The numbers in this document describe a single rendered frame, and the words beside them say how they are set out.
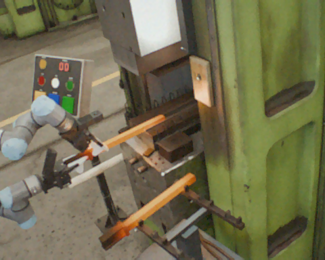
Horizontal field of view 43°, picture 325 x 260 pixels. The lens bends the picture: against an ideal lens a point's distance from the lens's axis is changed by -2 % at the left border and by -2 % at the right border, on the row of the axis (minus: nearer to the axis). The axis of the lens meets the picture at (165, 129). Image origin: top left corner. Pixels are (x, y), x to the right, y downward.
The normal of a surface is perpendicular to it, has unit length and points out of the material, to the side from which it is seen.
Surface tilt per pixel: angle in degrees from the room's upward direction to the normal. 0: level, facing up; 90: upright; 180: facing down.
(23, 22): 90
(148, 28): 90
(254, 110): 89
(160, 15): 90
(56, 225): 0
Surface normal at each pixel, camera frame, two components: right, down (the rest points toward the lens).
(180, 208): 0.55, 0.40
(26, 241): -0.15, -0.82
